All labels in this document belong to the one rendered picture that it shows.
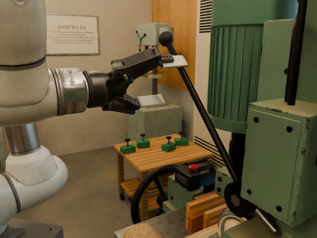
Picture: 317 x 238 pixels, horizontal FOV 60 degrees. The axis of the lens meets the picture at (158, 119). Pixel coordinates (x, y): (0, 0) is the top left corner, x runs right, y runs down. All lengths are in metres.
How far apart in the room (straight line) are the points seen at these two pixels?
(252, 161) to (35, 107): 0.36
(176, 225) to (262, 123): 0.49
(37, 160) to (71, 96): 0.58
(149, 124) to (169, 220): 2.14
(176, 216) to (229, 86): 0.43
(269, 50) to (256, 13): 0.08
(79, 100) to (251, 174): 0.32
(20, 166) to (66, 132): 2.64
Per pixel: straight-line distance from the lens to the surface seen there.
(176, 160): 2.10
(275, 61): 0.53
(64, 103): 0.52
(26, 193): 1.09
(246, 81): 0.58
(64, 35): 3.53
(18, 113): 0.51
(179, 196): 0.89
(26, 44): 0.46
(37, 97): 0.50
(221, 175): 0.72
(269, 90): 0.54
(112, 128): 3.83
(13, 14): 0.44
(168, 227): 0.80
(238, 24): 0.57
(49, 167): 1.10
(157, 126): 2.96
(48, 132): 3.66
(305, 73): 0.45
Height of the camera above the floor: 1.38
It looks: 15 degrees down
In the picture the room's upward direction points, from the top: straight up
